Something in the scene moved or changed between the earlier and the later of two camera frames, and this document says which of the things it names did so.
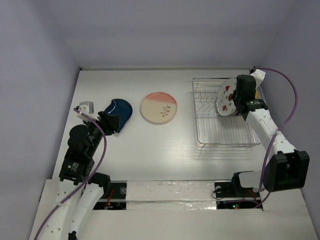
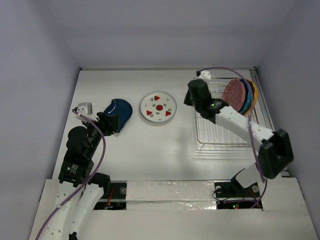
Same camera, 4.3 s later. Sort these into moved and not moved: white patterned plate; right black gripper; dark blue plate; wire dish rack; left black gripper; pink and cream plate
Moved: right black gripper; white patterned plate
Not moved: pink and cream plate; wire dish rack; left black gripper; dark blue plate
